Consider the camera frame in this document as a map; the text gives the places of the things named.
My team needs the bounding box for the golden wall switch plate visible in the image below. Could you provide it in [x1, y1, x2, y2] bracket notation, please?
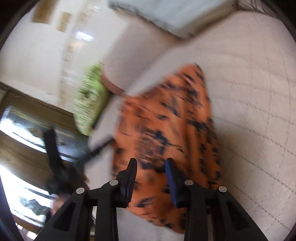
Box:
[56, 12, 72, 32]

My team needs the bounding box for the brown wooden glass door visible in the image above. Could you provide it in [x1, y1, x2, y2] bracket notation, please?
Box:
[1, 84, 88, 239]

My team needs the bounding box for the framed wall panel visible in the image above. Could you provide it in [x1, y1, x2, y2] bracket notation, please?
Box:
[32, 0, 58, 24]

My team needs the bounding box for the person's left hand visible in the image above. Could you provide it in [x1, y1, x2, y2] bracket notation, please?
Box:
[51, 194, 70, 216]

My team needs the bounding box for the orange black floral garment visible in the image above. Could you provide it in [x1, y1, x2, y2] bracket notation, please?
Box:
[112, 64, 220, 233]

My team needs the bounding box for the pink bolster cushion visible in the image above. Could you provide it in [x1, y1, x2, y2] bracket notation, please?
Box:
[102, 18, 179, 96]

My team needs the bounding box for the light grey pillow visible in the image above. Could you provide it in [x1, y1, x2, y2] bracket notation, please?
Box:
[108, 0, 235, 39]

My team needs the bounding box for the green white patterned blanket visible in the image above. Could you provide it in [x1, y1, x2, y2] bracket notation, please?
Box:
[74, 62, 109, 136]

